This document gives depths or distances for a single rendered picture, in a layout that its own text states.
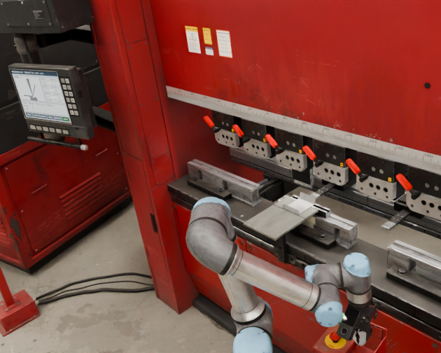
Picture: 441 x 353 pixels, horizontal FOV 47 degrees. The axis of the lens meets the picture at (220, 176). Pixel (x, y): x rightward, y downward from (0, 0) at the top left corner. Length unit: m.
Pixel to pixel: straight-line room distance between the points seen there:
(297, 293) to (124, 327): 1.97
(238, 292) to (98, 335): 1.80
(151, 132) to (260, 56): 0.85
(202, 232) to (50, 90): 1.47
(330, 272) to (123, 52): 1.45
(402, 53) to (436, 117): 0.22
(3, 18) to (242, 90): 1.24
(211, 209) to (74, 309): 2.20
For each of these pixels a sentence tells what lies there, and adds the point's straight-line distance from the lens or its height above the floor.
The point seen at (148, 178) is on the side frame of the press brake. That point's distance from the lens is 2.72.
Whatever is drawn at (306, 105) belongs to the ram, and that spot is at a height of 1.47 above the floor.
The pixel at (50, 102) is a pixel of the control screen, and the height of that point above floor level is 1.42.
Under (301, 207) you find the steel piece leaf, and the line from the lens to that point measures 2.19.
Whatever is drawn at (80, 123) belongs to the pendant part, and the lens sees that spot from 2.59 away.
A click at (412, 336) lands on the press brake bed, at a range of 2.03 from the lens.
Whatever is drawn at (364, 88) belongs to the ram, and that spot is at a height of 1.57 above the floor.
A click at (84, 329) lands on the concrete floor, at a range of 3.38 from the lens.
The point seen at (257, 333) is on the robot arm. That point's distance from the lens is 1.64.
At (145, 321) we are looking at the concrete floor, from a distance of 3.29.
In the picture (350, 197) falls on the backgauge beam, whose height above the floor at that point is 0.93.
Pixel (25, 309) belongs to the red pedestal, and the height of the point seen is 0.09.
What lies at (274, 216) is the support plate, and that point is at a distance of 2.16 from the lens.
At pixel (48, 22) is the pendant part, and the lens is 2.53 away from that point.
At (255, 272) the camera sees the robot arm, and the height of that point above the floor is 1.28.
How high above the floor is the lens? 2.16
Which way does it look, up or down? 28 degrees down
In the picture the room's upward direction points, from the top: 8 degrees counter-clockwise
